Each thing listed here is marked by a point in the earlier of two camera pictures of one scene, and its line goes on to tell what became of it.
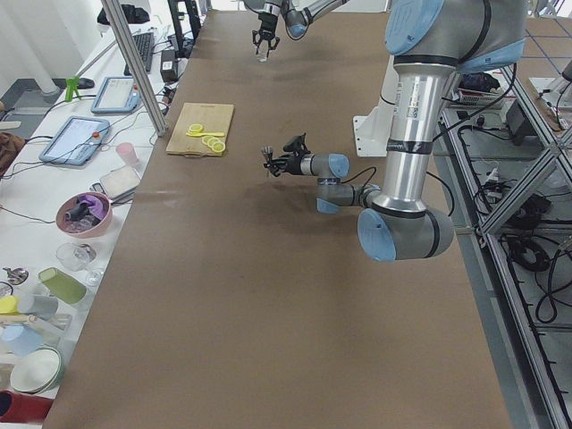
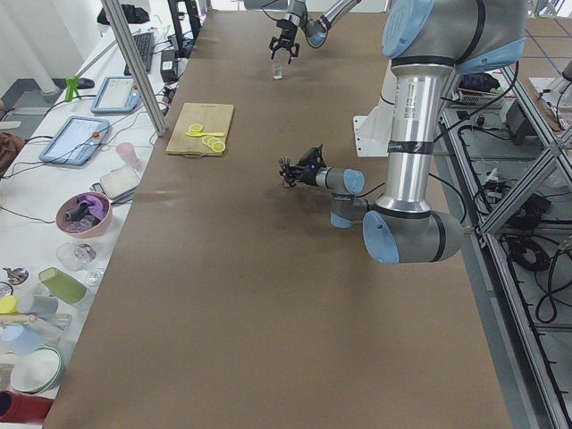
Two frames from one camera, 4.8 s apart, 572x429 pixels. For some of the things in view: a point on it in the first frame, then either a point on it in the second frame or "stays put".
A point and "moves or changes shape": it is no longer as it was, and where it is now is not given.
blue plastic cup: (20, 340) stays put
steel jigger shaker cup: (271, 153) moves or changes shape
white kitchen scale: (119, 184) stays put
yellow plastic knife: (214, 134) stays put
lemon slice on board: (196, 128) stays put
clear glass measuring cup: (262, 52) -> (277, 71)
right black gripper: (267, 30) -> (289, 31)
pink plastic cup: (128, 152) stays put
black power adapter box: (169, 66) stays put
